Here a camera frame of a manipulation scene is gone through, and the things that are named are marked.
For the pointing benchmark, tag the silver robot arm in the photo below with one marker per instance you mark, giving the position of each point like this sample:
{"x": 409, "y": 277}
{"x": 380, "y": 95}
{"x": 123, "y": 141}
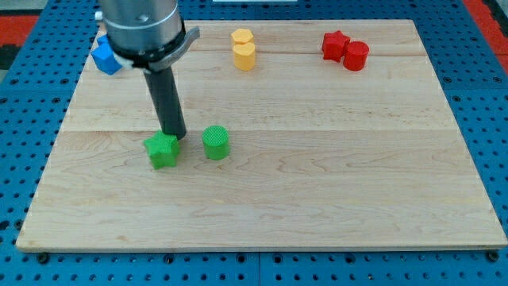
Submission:
{"x": 148, "y": 34}

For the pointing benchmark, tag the green cylinder block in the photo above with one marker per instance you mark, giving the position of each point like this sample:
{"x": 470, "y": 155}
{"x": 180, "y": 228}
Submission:
{"x": 215, "y": 140}

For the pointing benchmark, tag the green star block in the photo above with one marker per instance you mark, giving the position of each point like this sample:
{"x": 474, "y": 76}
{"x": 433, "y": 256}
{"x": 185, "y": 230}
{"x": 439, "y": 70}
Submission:
{"x": 162, "y": 149}

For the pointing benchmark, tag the yellow hexagon block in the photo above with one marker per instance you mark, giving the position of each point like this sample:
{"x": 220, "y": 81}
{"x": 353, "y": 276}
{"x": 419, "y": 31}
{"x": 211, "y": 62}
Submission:
{"x": 241, "y": 36}

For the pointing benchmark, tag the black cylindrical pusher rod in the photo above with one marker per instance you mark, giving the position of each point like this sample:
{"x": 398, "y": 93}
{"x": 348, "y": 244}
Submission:
{"x": 165, "y": 98}

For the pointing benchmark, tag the blue cube block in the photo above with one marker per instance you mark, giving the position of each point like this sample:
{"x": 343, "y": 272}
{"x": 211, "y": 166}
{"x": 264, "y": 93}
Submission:
{"x": 104, "y": 59}

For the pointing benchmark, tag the red cylinder block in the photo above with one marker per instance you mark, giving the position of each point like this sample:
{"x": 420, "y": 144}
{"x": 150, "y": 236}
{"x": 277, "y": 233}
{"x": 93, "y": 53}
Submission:
{"x": 355, "y": 55}

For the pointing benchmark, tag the blue block behind arm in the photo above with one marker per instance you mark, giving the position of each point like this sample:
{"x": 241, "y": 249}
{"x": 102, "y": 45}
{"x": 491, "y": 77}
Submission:
{"x": 102, "y": 40}

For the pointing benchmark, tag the yellow heart block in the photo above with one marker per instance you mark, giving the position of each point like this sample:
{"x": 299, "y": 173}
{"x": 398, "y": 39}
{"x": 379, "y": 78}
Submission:
{"x": 244, "y": 56}

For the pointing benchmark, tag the wooden board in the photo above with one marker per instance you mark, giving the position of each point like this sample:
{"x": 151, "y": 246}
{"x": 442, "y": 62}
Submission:
{"x": 321, "y": 159}

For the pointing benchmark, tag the red star block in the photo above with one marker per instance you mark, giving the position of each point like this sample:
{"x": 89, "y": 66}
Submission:
{"x": 334, "y": 45}

